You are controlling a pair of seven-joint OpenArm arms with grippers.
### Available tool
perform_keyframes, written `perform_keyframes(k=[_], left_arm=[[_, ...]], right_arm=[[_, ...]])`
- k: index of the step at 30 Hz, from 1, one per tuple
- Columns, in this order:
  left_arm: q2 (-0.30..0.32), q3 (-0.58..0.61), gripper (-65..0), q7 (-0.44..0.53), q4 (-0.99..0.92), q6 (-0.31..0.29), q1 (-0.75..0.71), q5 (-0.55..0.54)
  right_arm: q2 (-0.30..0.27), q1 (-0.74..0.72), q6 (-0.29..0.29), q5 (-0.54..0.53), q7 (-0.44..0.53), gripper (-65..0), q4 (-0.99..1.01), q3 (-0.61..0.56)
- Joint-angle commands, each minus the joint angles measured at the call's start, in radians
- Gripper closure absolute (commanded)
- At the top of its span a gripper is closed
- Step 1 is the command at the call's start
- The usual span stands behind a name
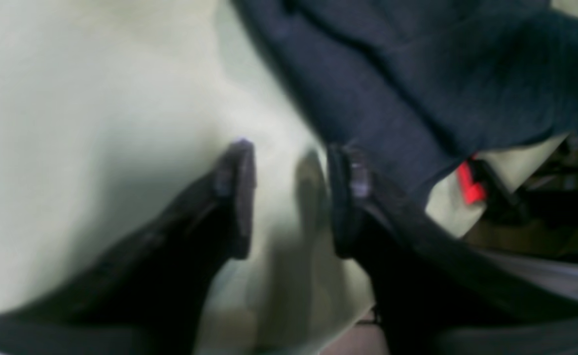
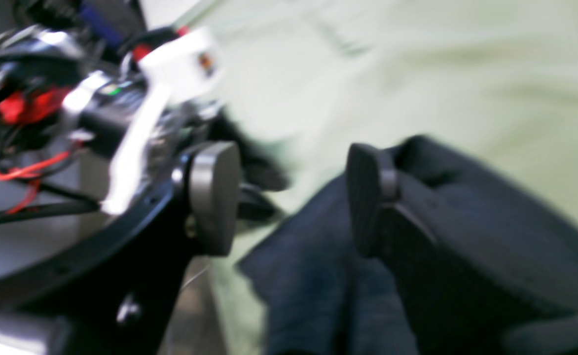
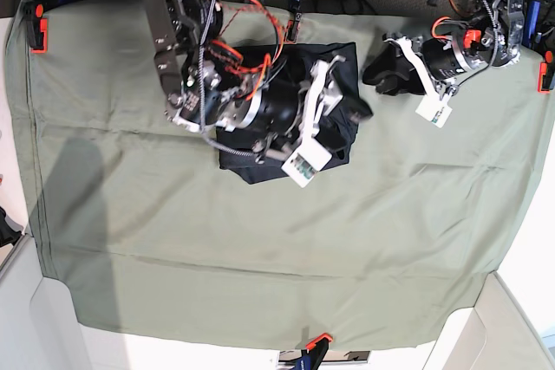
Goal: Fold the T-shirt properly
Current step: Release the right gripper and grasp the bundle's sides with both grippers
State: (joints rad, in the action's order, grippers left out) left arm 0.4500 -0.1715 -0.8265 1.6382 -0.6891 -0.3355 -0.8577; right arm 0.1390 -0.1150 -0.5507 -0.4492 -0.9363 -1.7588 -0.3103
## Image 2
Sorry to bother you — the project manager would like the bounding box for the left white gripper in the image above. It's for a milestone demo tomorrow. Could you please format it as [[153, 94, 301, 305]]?
[[102, 84, 171, 215]]

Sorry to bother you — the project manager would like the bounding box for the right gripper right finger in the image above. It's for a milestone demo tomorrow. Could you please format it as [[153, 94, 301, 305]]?
[[346, 136, 578, 355]]

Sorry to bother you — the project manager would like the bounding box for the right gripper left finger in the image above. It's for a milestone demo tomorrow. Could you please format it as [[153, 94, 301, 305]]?
[[0, 142, 241, 355]]

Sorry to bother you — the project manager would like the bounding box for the dark navy long-sleeve shirt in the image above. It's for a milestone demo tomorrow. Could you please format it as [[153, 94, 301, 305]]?
[[239, 176, 419, 355]]

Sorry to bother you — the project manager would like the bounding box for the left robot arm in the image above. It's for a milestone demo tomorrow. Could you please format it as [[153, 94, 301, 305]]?
[[0, 0, 288, 224]]

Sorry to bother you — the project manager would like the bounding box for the green table cloth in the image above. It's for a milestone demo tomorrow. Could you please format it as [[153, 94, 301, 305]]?
[[171, 0, 578, 355]]

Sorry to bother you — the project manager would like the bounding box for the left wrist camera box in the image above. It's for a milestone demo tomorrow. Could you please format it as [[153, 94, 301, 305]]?
[[139, 27, 224, 104]]

